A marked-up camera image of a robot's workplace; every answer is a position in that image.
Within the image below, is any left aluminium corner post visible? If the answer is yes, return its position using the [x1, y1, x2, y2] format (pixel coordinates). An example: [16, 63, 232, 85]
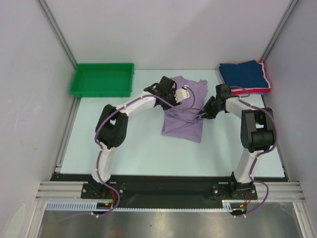
[36, 0, 78, 69]

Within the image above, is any right aluminium corner post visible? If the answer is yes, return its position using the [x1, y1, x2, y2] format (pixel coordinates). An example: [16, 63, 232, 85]
[260, 0, 301, 62]

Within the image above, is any navy blue folded shirt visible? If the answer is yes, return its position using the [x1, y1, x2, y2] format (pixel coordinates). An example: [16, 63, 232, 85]
[218, 60, 269, 89]

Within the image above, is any aluminium frame front rail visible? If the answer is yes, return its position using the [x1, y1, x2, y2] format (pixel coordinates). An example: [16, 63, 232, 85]
[35, 181, 306, 202]

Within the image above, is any aluminium corner post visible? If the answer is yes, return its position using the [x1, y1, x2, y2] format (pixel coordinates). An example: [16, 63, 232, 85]
[260, 0, 301, 62]
[36, 0, 78, 69]

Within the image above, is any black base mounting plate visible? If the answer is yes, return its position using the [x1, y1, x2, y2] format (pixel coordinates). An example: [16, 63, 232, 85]
[50, 173, 287, 209]

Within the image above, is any light blue cable duct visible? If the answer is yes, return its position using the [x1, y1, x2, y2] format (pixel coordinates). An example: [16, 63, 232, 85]
[46, 200, 248, 212]

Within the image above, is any red folded shirt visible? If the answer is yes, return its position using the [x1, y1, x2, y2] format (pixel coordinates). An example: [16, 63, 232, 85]
[232, 61, 271, 95]

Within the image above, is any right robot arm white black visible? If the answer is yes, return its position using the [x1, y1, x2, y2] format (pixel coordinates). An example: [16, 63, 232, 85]
[199, 84, 278, 199]

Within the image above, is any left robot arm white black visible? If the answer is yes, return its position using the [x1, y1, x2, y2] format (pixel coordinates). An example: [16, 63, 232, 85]
[92, 76, 181, 198]

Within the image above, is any purple t shirt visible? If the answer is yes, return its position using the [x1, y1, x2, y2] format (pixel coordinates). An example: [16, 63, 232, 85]
[161, 76, 208, 143]

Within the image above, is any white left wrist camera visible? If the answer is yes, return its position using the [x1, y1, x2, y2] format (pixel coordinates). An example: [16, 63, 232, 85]
[174, 85, 190, 103]

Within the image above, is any green plastic tray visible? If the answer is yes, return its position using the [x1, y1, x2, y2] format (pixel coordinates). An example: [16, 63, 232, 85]
[69, 63, 134, 98]

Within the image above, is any pink folded shirt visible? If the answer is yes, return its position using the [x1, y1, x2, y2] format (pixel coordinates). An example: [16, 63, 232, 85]
[224, 61, 271, 93]

